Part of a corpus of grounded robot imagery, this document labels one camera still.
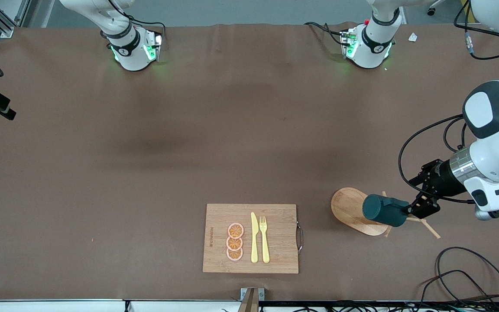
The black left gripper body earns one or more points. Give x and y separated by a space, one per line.
443 178

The dark teal cup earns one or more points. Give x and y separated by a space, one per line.
383 211

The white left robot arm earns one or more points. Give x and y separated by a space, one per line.
496 147

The wooden mug tree stand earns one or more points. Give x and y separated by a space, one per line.
348 208

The white paper scrap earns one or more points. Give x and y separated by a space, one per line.
413 37

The bamboo cutting board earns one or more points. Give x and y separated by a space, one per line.
280 236

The black chair caster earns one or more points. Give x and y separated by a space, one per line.
430 11

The yellow plastic fork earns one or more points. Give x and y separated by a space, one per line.
265 248

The yellow plastic knife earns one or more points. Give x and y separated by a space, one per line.
254 242

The orange slice toy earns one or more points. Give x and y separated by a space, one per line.
234 244
235 230
234 255

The aluminium frame profile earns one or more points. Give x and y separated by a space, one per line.
4 31

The white table edge rail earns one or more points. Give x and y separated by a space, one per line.
59 307

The grey metal table bracket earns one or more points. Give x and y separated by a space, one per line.
244 294

